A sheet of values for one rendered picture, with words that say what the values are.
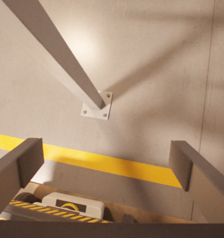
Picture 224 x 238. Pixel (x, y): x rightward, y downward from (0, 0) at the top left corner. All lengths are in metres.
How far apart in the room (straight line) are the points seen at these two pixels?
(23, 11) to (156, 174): 0.78
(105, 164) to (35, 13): 0.70
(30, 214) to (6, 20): 0.54
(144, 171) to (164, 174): 0.10
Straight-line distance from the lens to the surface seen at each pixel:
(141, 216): 0.91
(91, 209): 0.79
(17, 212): 0.68
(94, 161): 0.89
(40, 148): 0.17
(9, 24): 0.35
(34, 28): 0.35
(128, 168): 0.87
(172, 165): 0.17
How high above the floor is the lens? 0.86
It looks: 78 degrees down
